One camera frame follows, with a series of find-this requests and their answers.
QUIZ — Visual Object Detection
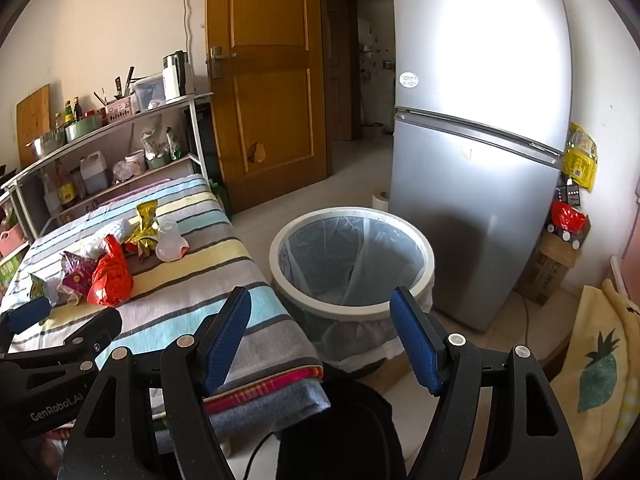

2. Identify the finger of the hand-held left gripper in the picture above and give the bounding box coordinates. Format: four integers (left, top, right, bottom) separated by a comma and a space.
0, 296, 53, 356
0, 306, 124, 397

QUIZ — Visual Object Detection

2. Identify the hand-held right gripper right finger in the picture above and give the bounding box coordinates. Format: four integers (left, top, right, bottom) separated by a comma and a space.
389, 286, 585, 480

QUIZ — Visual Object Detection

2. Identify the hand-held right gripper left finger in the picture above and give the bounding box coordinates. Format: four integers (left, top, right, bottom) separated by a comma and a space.
57, 286, 252, 480

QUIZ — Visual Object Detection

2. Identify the green snack wrapper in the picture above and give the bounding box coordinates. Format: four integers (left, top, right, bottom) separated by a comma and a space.
29, 272, 52, 307

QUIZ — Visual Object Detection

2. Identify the purple snack packet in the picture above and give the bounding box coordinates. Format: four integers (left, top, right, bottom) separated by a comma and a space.
60, 251, 101, 293

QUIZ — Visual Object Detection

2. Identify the white round waste bin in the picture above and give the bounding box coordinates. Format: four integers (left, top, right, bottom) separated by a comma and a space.
269, 206, 436, 376

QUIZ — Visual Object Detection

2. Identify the clear plastic bin liner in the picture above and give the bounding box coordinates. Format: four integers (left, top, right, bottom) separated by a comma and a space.
277, 212, 426, 367

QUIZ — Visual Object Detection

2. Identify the clear pinkish plastic cup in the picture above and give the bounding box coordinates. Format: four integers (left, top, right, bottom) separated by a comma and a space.
156, 219, 191, 263

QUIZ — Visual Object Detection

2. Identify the green red box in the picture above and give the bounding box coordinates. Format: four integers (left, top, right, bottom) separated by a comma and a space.
0, 255, 23, 297

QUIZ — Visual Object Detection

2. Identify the crumpled paper scrap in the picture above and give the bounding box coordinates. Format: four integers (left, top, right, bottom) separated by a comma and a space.
55, 280, 83, 307

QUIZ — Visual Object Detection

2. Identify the red plastic bag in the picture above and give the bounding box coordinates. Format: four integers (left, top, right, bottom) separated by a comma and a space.
551, 200, 587, 233
87, 234, 135, 308

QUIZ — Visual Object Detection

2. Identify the pink storage basket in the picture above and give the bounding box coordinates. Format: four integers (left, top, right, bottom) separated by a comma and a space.
0, 222, 26, 258

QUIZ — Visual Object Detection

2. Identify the striped cloth covered table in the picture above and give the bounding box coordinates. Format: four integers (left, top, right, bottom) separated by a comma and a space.
0, 174, 331, 416

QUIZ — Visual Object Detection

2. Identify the white plastic bag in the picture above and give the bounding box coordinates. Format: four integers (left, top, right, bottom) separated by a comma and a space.
80, 217, 128, 261

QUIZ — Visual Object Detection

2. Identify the gold snack wrapper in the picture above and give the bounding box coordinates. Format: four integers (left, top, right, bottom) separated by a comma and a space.
124, 201, 162, 257

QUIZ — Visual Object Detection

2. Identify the clear oil bottle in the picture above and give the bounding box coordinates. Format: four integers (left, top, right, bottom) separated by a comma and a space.
42, 170, 61, 217

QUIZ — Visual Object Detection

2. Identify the yellow label oil bottle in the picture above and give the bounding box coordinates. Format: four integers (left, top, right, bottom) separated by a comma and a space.
55, 160, 77, 206

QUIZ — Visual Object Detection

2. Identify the green plastic bottle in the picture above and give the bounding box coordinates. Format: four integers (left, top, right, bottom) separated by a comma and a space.
210, 180, 231, 216

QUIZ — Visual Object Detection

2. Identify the silver refrigerator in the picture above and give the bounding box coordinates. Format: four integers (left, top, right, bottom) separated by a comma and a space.
387, 0, 573, 333

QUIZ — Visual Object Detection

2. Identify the cardboard box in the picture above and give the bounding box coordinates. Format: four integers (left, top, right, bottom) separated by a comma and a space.
515, 215, 591, 307

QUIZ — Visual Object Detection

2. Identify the white plastic jug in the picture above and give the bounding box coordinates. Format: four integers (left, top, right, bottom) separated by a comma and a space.
80, 152, 111, 195

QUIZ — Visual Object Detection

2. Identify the steel pot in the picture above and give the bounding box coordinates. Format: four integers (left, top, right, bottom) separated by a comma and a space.
27, 130, 68, 158

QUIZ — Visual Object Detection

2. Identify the yellow pineapple cloth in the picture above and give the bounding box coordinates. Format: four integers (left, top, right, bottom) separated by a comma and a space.
550, 280, 640, 480

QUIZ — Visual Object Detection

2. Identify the green metal basin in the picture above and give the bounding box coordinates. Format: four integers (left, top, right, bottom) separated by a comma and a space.
65, 112, 103, 143

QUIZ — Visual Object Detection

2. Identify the wooden cutting board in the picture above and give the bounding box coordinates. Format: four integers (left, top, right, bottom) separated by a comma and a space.
16, 84, 51, 166

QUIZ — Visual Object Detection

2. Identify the crumpled food bag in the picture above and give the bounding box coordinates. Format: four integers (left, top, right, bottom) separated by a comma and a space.
140, 127, 171, 158

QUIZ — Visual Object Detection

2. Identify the metal shelf rack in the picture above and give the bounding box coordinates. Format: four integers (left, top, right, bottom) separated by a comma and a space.
0, 92, 216, 261

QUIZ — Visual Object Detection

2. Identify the black packet with white print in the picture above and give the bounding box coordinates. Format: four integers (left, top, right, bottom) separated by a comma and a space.
556, 175, 582, 208

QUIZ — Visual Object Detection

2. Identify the pink cabinet with white edge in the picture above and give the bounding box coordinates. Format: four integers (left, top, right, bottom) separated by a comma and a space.
609, 247, 640, 306

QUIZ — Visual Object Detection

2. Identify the pink utensil basket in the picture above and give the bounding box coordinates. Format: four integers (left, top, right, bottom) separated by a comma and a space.
102, 95, 135, 123

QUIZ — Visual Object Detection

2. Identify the yellow plastic bag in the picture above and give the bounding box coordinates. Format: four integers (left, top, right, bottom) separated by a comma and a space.
564, 121, 598, 191

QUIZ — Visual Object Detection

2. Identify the clear storage box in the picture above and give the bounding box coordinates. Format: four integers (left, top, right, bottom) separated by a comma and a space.
132, 74, 166, 111

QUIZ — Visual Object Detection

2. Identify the white cylinder container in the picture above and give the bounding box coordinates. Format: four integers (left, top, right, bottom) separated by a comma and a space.
162, 65, 181, 103

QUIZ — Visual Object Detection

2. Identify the dark wooden door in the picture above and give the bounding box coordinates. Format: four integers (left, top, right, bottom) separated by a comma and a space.
326, 0, 360, 142

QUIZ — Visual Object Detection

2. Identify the metal door handle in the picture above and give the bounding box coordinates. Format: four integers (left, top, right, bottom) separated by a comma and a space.
207, 46, 237, 79

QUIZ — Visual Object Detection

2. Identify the white wall cord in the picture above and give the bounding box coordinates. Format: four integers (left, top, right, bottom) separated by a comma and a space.
182, 0, 195, 57

